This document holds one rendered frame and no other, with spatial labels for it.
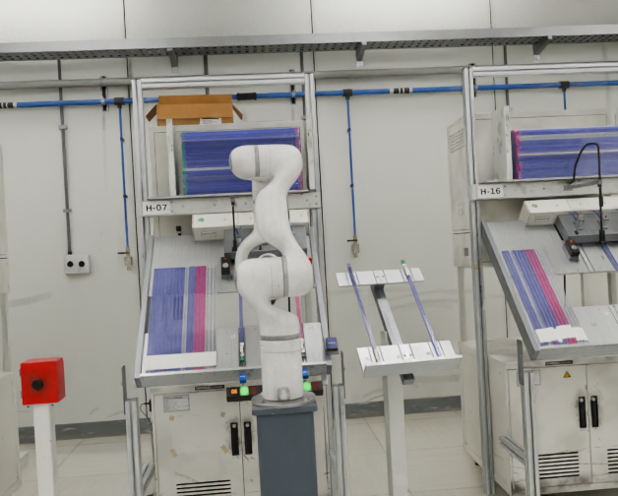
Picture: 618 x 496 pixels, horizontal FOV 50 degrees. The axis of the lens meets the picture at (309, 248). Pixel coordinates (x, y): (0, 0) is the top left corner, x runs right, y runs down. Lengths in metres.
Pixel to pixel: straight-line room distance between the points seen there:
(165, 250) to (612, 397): 1.97
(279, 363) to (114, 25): 3.15
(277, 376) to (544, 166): 1.68
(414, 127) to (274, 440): 2.97
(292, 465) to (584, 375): 1.50
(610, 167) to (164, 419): 2.19
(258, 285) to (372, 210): 2.57
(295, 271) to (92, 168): 2.75
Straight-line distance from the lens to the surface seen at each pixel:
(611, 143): 3.27
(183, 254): 2.82
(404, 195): 4.46
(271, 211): 2.00
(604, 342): 2.72
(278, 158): 2.08
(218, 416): 2.78
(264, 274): 1.91
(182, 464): 2.85
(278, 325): 1.92
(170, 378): 2.45
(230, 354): 2.47
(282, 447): 1.97
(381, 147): 4.47
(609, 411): 3.15
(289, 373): 1.95
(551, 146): 3.14
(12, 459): 3.59
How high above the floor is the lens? 1.16
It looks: level
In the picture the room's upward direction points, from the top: 3 degrees counter-clockwise
